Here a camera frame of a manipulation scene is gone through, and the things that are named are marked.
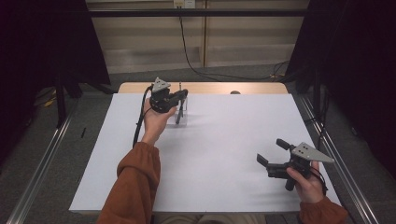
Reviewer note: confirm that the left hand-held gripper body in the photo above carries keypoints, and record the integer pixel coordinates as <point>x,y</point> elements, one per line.
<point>160,98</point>

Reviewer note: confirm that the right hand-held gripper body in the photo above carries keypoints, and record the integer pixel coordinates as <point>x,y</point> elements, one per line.
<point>308,152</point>

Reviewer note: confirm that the thick black makeup brush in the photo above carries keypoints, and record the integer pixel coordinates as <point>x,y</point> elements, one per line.
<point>180,113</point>

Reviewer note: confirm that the clear plastic organizer box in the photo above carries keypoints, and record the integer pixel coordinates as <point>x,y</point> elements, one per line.
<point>182,116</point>

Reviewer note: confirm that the person's left hand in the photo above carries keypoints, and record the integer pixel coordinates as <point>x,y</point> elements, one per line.
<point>155,124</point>

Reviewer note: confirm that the person's right hand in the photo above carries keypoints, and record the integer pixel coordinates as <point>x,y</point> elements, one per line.
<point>308,188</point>

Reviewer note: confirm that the white table board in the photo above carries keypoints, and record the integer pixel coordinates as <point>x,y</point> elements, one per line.
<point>218,161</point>

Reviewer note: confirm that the person's legs beige pants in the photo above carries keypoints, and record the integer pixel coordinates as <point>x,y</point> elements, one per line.
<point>214,219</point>

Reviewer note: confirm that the small black pen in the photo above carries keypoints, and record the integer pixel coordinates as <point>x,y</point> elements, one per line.
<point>83,132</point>

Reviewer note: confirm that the black metal stand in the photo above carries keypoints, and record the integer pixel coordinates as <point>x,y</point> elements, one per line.
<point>60,102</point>

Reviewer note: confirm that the dark curtain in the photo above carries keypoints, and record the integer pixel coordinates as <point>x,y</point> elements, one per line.
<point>43,46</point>
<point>358,62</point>

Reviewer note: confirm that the aluminium frame rail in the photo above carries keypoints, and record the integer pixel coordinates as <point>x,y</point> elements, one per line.
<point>345,183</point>
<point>40,168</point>

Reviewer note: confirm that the black horizontal frame bar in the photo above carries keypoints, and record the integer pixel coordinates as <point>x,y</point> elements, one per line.
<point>199,12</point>

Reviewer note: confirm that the white wall socket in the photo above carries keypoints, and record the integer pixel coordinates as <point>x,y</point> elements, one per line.
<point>184,3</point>

